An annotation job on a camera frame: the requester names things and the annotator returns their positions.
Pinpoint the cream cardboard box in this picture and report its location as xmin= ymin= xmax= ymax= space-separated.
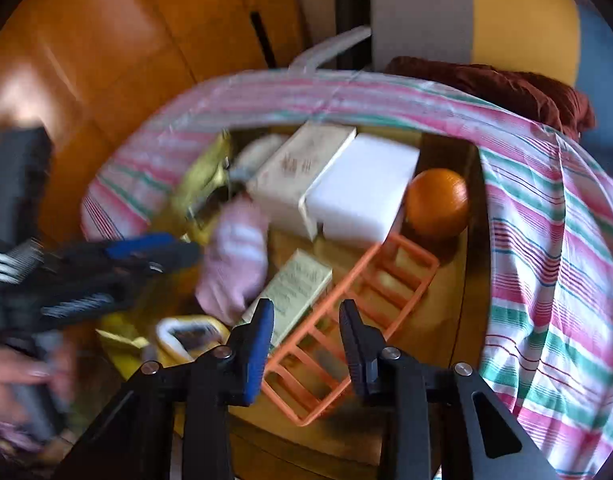
xmin=246 ymin=121 xmax=358 ymax=242

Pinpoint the yellow green foil packet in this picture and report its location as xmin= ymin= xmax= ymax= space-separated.
xmin=169 ymin=130 xmax=237 ymax=246

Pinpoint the black panel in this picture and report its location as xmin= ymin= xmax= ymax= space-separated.
xmin=331 ymin=0 xmax=373 ymax=68

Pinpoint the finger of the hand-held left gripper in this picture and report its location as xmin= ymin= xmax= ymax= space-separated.
xmin=38 ymin=269 xmax=166 ymax=322
xmin=61 ymin=232 xmax=202 ymax=281

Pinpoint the dark red cloth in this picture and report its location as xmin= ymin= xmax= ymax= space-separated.
xmin=383 ymin=56 xmax=597 ymax=141

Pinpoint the person's left hand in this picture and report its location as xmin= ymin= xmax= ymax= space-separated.
xmin=0 ymin=345 xmax=80 ymax=411

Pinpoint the wooden cabinet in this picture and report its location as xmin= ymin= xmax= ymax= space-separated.
xmin=0 ymin=0 xmax=307 ymax=271

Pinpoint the orange plastic rack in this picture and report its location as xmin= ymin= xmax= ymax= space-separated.
xmin=260 ymin=232 xmax=441 ymax=427

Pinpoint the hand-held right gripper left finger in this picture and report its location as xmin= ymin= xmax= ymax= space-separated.
xmin=61 ymin=299 xmax=276 ymax=480

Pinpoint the orange fruit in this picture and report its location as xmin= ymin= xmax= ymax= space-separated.
xmin=403 ymin=168 xmax=470 ymax=238

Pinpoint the white foam block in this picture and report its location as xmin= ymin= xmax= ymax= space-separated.
xmin=305 ymin=132 xmax=421 ymax=252

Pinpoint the grey yellow blue chair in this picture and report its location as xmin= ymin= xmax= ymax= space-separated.
xmin=286 ymin=0 xmax=613 ymax=151

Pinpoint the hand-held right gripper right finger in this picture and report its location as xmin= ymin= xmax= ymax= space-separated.
xmin=339 ymin=299 xmax=557 ymax=480

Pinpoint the pink green striped tablecloth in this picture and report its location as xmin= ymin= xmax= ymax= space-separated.
xmin=81 ymin=67 xmax=613 ymax=480

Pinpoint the long cream green-print box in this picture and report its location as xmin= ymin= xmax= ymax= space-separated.
xmin=239 ymin=249 xmax=333 ymax=348

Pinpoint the pink striped sock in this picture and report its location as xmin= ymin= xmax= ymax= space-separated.
xmin=194 ymin=199 xmax=272 ymax=326

